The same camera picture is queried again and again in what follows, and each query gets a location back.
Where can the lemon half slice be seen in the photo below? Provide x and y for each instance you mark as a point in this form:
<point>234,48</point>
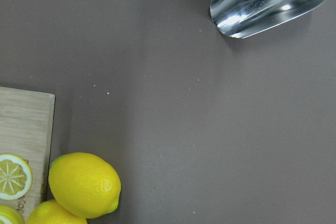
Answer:
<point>16,177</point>
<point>9,215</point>

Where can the wooden cutting board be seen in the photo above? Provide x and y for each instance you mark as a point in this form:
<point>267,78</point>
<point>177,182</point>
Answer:
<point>26,129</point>

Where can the yellow whole lemon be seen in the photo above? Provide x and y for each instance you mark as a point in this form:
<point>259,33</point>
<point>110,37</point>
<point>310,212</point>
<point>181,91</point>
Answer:
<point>50,212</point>
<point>84,184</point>

